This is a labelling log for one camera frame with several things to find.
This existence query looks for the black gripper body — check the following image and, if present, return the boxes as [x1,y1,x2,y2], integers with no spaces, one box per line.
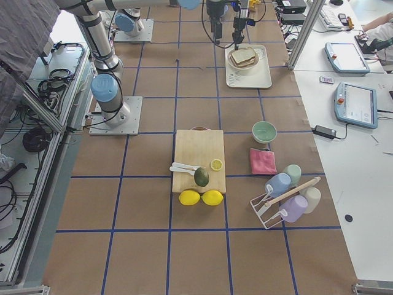
[209,16,222,40]
[232,9,255,40]

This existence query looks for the white bread slice top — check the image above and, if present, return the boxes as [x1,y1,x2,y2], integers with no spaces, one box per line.
[230,47,255,65]

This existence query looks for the white bread slice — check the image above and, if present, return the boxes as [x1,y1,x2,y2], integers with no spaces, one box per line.
[230,47,255,65]
[230,57,259,69]

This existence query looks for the cream round plate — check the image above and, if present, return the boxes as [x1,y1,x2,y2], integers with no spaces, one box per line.
[227,47,259,74]

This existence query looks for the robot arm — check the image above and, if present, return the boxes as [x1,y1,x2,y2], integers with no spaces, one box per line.
[55,1,255,128]
[177,0,226,47]

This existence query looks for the white bread slice on plate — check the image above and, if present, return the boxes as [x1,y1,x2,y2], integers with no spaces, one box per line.
[230,57,259,69]

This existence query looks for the cream bear serving tray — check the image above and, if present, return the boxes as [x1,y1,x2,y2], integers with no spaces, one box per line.
[225,44,272,89]

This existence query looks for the green bowl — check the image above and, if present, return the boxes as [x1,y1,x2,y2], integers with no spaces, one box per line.
[252,121,277,144]

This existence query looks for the wooden cutting board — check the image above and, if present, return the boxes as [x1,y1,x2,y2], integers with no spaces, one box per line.
[172,130,226,194]

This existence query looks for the far teach pendant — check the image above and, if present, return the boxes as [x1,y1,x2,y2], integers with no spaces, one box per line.
[324,42,370,75]

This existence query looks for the teach pendant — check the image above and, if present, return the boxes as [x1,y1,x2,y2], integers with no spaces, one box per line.
[333,82,378,129]
[324,42,370,75]

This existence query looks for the pink cloth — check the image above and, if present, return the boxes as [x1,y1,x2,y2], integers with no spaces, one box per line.
[250,148,277,175]

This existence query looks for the lemon half slice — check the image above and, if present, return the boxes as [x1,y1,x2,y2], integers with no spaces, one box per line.
[210,159,224,171]

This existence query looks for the black power adapter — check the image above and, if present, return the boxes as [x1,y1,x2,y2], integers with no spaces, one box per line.
[311,125,337,140]

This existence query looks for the near teach pendant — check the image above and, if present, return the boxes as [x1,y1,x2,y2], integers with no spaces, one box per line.
[333,82,378,129]

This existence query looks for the white plastic knife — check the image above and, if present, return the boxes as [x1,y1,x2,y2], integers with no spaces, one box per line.
[169,162,200,175]

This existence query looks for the avocado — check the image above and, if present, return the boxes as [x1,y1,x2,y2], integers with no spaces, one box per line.
[193,167,209,187]

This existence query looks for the green mug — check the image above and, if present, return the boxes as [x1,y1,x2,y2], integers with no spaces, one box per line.
[282,164,302,187]

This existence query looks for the blue mug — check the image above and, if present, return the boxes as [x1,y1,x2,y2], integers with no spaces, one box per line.
[265,173,291,198]

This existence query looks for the right whole lemon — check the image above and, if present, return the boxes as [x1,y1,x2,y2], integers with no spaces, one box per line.
[201,190,224,206]

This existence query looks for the whole lemon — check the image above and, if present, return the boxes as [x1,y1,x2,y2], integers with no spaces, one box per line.
[179,190,201,206]
[201,190,224,206]

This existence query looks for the left whole lemon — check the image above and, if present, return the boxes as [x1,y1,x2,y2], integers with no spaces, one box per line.
[179,190,201,206]

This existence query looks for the cream mug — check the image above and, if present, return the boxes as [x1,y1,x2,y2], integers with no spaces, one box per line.
[300,187,321,214]

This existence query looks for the purple mug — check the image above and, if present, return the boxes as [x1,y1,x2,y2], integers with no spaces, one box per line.
[279,195,308,222]

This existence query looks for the aluminium frame post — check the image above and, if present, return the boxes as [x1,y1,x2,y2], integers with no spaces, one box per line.
[287,0,325,71]

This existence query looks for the white wire mug rack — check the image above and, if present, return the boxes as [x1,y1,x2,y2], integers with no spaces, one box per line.
[249,193,283,230]

